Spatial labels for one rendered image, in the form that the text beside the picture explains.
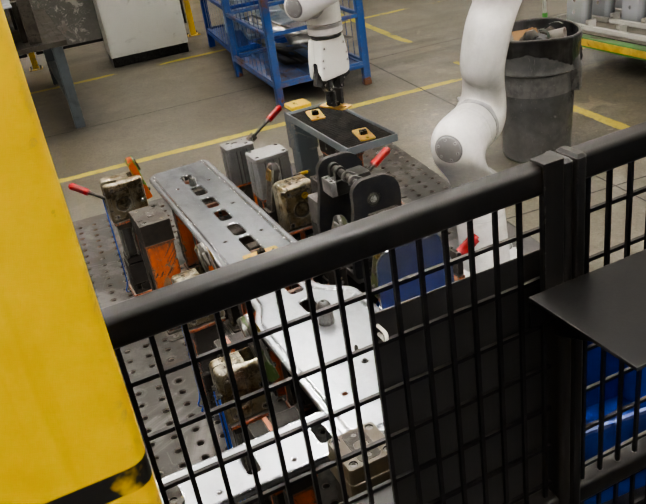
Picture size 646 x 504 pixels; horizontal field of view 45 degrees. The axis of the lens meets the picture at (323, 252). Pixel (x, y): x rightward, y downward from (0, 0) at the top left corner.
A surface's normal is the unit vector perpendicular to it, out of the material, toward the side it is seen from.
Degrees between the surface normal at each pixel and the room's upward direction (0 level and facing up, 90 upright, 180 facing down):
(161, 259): 90
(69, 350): 90
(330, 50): 90
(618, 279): 0
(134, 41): 90
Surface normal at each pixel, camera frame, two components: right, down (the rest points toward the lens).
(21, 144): 0.59, 0.30
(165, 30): 0.34, 0.40
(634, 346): -0.14, -0.87
